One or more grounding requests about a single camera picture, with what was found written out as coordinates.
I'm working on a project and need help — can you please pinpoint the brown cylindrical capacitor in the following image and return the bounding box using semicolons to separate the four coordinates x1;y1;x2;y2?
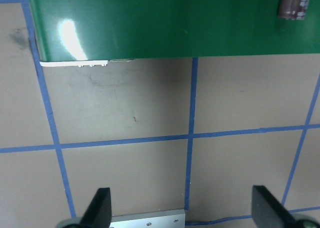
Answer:
277;0;310;20

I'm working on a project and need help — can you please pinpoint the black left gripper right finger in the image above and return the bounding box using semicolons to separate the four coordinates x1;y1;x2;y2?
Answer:
251;185;297;228

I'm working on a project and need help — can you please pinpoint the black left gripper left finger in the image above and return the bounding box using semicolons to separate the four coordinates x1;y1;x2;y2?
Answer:
79;188;112;228

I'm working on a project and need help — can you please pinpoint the green conveyor belt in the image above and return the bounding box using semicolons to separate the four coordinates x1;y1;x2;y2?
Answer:
29;0;320;67

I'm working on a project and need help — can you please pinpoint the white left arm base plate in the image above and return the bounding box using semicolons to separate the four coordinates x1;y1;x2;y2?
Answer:
110;210;186;228

